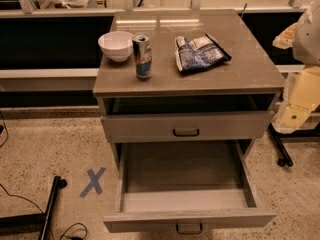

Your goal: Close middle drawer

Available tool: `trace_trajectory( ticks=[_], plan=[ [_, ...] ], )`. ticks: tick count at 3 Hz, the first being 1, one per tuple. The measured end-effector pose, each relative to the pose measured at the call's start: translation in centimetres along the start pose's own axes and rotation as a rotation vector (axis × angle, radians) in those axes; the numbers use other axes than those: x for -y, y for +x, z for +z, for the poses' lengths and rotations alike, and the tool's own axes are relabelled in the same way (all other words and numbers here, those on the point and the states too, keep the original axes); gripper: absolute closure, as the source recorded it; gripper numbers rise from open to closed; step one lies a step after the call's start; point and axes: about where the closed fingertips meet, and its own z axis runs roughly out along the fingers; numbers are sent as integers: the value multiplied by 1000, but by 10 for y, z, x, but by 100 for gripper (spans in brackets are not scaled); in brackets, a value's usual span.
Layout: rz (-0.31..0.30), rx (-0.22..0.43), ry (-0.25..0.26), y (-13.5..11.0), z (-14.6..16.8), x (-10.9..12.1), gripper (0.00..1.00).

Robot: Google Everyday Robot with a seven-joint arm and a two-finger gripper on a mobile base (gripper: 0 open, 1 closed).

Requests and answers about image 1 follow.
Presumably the drawer with handle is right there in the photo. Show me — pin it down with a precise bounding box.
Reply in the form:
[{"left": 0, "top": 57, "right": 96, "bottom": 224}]
[
  {"left": 101, "top": 111, "right": 273, "bottom": 143},
  {"left": 104, "top": 140, "right": 275, "bottom": 235}
]

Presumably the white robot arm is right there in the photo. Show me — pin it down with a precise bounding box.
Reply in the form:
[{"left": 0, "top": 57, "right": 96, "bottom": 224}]
[{"left": 272, "top": 0, "right": 320, "bottom": 134}]

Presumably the grey drawer cabinet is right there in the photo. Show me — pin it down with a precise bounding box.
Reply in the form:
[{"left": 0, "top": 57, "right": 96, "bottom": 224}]
[{"left": 94, "top": 10, "right": 284, "bottom": 161}]

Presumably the blue chip bag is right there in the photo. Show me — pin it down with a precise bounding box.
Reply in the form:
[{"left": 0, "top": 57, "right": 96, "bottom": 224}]
[{"left": 175, "top": 33, "right": 232, "bottom": 73}]

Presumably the blue silver energy drink can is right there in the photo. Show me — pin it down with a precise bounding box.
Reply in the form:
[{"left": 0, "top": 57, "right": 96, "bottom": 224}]
[{"left": 132, "top": 33, "right": 152, "bottom": 81}]

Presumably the white bowl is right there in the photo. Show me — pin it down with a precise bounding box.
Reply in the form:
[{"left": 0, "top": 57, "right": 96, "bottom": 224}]
[{"left": 98, "top": 31, "right": 133, "bottom": 62}]

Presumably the blue tape X mark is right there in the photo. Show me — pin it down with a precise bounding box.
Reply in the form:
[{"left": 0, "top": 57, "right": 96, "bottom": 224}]
[{"left": 80, "top": 167, "right": 106, "bottom": 198}]

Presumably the black stand leg right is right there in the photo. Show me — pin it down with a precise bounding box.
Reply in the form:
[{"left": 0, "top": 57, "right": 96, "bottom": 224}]
[{"left": 268, "top": 123, "right": 320, "bottom": 167}]

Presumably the black stand leg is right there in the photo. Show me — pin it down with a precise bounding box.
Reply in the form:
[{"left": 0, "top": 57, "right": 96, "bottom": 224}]
[
  {"left": 268, "top": 123, "right": 320, "bottom": 167},
  {"left": 0, "top": 176, "right": 67, "bottom": 240}
]

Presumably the black stand leg left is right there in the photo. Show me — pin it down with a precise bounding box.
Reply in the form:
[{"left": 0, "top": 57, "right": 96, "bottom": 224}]
[{"left": 0, "top": 176, "right": 67, "bottom": 240}]

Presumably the black floor cable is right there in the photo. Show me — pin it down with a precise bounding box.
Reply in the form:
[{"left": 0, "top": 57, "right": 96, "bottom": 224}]
[{"left": 0, "top": 110, "right": 89, "bottom": 240}]

